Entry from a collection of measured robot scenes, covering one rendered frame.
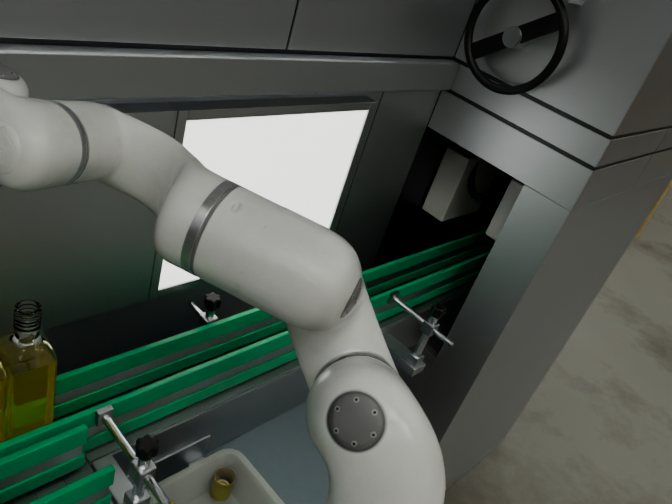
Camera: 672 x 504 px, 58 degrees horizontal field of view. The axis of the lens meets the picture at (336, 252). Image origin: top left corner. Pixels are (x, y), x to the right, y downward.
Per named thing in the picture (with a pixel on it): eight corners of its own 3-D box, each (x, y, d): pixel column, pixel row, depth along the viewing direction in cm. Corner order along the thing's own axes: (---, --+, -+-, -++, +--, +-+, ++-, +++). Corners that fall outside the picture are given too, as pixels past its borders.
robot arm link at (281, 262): (129, 363, 45) (188, 357, 60) (384, 501, 43) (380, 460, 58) (232, 173, 47) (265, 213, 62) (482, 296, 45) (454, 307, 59)
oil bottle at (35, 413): (36, 430, 87) (41, 316, 76) (53, 458, 84) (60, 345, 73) (-7, 446, 83) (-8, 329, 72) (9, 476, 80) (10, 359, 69)
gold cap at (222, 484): (240, 474, 98) (234, 490, 101) (222, 462, 99) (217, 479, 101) (228, 489, 95) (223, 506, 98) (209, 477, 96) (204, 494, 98)
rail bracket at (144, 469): (108, 442, 88) (116, 381, 82) (169, 532, 80) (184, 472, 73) (87, 450, 86) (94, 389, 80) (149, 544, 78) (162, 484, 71)
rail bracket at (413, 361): (373, 351, 139) (407, 272, 127) (428, 400, 130) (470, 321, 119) (359, 357, 135) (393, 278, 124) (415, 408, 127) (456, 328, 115)
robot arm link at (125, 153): (179, 288, 48) (-38, 175, 51) (241, 251, 60) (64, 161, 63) (214, 192, 46) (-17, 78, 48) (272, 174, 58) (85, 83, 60)
